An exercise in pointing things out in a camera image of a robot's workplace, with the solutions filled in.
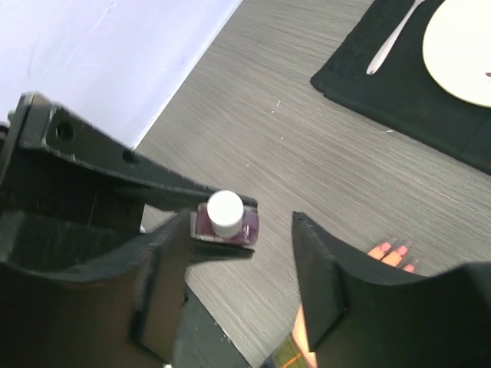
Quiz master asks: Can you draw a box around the silver fork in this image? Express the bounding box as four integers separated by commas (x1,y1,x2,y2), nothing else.
366,0,424,75

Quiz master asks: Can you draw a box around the pink cream plate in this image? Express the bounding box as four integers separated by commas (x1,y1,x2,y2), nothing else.
423,0,490,108

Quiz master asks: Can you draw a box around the mannequin hand with painted nails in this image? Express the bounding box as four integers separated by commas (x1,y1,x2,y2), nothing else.
291,239,413,367

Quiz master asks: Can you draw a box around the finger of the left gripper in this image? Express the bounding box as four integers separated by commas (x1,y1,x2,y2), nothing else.
189,236,255,265
18,103,259,215

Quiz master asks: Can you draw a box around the purple nail polish bottle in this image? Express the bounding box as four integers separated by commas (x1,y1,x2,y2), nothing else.
191,190,259,247

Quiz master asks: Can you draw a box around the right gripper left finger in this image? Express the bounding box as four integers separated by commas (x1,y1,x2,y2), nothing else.
1,210,191,367

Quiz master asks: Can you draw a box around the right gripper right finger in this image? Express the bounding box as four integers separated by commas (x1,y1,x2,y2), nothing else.
292,212,490,367

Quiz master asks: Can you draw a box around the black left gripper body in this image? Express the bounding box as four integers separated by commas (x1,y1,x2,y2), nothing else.
1,93,145,233

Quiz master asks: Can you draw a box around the yellow plaid sleeve forearm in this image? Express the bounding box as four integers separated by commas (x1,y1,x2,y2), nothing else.
260,334,309,368

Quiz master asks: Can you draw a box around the black placemat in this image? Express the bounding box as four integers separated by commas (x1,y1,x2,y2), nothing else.
310,0,490,173

